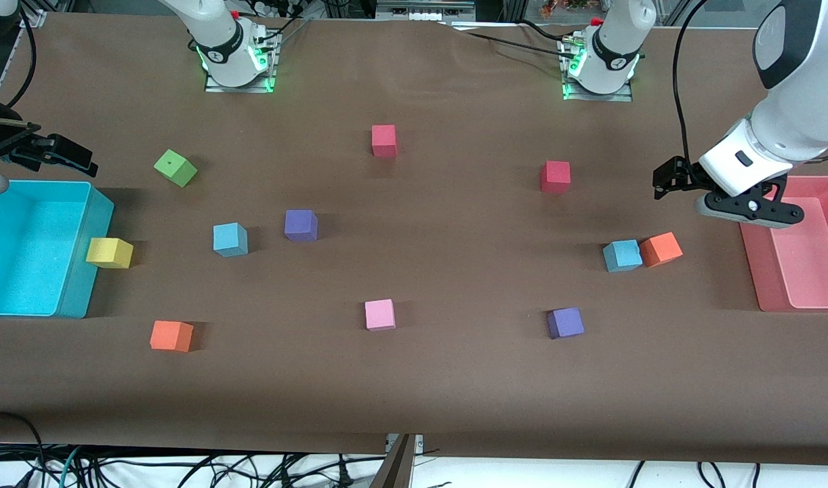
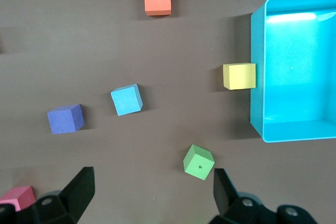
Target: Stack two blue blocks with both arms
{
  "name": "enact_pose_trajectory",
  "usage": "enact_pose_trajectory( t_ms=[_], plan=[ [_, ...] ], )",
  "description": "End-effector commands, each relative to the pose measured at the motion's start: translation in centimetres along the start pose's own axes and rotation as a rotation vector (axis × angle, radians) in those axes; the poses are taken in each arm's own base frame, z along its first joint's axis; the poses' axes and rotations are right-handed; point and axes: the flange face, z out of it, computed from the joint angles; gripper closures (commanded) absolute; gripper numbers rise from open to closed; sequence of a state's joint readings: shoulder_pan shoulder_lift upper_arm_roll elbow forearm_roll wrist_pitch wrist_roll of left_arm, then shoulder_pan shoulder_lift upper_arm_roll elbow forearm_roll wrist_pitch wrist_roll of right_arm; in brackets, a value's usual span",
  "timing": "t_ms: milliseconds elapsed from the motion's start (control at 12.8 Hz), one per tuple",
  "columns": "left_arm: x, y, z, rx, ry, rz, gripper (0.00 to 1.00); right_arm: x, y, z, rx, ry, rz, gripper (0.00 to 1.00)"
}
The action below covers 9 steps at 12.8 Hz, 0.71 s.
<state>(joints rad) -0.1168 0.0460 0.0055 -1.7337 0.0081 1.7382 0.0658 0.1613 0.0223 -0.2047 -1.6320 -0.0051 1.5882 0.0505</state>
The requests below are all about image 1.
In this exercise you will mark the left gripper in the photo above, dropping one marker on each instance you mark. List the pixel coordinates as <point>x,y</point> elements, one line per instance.
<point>687,177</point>

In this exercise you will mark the light blue foam block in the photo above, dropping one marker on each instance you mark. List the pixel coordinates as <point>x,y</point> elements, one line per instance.
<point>621,255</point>
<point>230,239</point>

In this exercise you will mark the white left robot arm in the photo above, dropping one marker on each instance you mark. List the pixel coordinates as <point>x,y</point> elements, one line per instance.
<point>807,115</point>

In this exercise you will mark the cyan plastic bin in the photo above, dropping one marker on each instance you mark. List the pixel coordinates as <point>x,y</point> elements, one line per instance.
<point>21,244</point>

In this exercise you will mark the pink plastic bin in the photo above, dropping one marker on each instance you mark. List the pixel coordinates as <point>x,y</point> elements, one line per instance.
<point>807,271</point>

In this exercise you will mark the orange foam block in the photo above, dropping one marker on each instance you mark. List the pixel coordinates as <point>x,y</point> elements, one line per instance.
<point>170,335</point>
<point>661,249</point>

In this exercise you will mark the yellow foam block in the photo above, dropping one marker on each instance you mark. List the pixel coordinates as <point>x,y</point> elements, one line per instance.
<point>109,252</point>

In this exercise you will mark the green foam block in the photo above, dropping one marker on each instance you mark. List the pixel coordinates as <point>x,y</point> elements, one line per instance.
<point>175,168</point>

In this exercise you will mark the red foam block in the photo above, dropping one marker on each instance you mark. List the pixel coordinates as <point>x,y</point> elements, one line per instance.
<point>383,140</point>
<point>555,176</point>

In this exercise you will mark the purple foam block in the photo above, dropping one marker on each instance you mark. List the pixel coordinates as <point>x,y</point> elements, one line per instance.
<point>300,225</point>
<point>565,322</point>

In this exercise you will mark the brown table cover sheet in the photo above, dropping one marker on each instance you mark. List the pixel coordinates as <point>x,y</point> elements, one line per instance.
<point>454,393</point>

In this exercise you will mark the pink foam block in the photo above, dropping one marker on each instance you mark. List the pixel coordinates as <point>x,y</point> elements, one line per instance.
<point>379,314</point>

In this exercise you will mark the silver table corner bracket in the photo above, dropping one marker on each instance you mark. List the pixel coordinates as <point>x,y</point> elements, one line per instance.
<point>33,18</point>

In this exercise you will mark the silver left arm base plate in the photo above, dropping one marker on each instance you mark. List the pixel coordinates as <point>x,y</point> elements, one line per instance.
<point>624,96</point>

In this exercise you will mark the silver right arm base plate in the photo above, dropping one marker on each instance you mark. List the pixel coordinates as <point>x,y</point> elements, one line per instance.
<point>265,85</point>

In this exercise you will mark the aluminium frame profile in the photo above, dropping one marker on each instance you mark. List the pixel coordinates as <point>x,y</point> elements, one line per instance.
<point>421,12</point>

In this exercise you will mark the small metal clamp bracket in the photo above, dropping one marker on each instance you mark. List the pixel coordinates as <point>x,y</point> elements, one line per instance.
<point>419,442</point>

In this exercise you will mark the dark camera stand post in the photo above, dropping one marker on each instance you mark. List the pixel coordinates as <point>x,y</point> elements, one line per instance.
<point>397,471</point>

